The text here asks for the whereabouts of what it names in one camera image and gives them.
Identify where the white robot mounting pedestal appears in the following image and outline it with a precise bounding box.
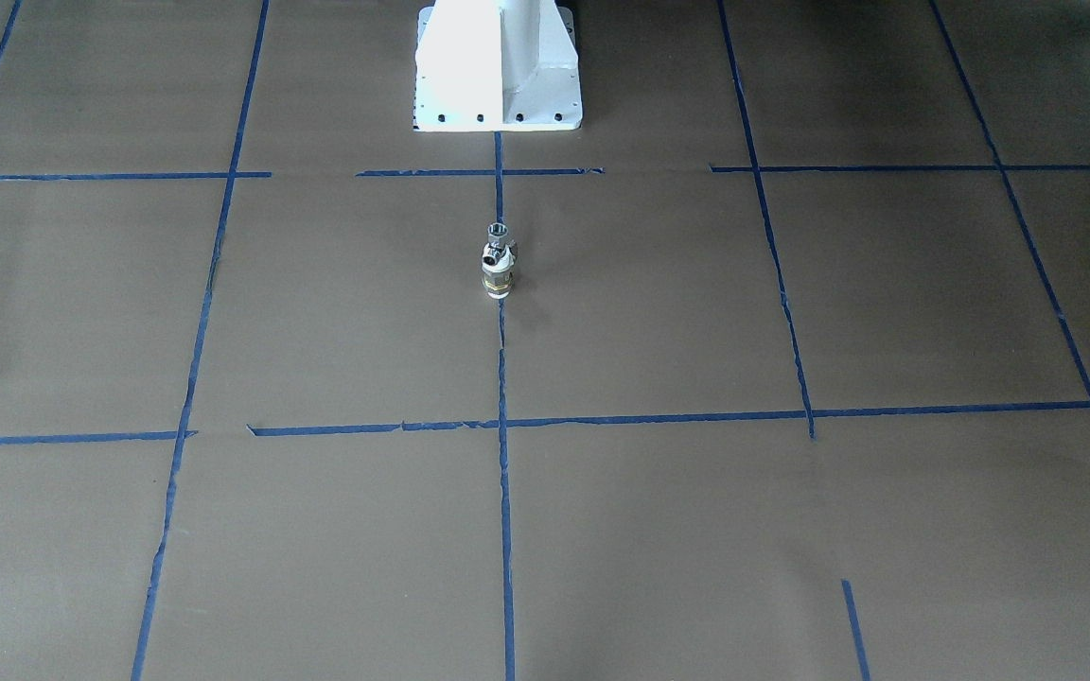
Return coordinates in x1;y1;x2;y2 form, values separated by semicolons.
413;1;584;133

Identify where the white brass PPR valve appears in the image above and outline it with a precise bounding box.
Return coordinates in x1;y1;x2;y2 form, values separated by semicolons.
481;254;514;299

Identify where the brown paper table mat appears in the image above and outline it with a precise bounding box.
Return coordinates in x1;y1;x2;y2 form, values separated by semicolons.
0;1;1090;680

